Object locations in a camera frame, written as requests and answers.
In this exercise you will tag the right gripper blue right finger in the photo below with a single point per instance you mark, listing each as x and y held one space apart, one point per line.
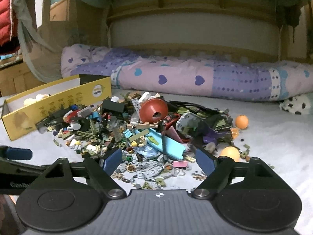
217 171

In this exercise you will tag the far orange ball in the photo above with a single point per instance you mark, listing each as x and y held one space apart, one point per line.
242 121

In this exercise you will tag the black-spotted white plush toy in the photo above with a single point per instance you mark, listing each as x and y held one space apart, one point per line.
298 105

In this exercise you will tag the red down jacket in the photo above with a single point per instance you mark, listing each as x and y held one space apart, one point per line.
9 39

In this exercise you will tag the orange ball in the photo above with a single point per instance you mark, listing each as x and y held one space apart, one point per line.
231 152
242 121

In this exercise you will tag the black rectangular block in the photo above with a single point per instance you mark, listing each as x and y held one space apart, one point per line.
110 106

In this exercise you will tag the yellow plush toy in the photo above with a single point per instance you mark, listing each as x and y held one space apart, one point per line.
39 97

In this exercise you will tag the red dome-shaped toy piece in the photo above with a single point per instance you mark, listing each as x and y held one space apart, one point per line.
153 110

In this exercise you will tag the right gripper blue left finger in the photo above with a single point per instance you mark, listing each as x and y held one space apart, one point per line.
100 175

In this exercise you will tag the wooden bed frame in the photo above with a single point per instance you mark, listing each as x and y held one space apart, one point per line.
239 30

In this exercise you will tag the yellow cardboard box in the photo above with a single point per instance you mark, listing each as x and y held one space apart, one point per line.
20 120

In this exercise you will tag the near orange ball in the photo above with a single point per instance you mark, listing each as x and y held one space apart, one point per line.
231 152

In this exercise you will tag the grey studded toy panel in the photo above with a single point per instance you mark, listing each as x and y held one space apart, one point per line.
187 120

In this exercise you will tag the grey mosquito net curtain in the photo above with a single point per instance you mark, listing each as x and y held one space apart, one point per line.
45 28

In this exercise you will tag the grey bed sheet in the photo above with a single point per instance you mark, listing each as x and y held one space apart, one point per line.
279 138

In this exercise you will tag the purple heart-pattern rolled quilt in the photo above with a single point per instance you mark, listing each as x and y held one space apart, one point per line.
196 75

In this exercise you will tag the pink small brick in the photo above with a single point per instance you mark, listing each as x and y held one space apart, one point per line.
180 164

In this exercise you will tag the light blue toy plate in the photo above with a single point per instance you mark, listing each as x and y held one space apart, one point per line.
173 149

